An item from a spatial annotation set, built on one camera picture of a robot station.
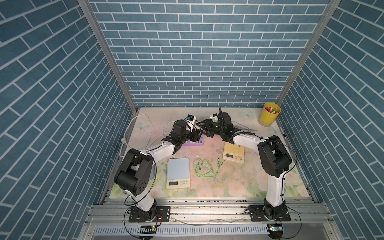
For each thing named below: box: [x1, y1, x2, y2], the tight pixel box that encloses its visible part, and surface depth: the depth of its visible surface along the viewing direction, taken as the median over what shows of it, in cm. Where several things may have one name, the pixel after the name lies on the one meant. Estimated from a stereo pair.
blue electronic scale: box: [166, 157, 191, 190], surface depth 86 cm
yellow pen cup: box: [259, 102, 281, 127], surface depth 107 cm
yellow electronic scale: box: [222, 142, 245, 163], surface depth 95 cm
